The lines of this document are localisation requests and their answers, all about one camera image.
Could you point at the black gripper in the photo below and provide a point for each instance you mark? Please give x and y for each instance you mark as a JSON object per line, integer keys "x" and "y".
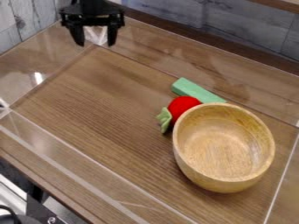
{"x": 93, "y": 13}

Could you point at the red plush fruit green leaves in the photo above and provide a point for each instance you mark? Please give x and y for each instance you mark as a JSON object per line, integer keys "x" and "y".
{"x": 171, "y": 113}

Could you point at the green rectangular block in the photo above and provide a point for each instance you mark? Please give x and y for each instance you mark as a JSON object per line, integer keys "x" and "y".
{"x": 186, "y": 88}

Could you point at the wooden bowl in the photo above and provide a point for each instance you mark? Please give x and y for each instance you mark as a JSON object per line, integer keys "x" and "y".
{"x": 223, "y": 147}

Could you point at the clear acrylic enclosure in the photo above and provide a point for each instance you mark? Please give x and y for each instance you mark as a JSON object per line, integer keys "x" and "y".
{"x": 79, "y": 131}

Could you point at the black metal bracket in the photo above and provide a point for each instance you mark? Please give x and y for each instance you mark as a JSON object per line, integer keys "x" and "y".
{"x": 41, "y": 212}

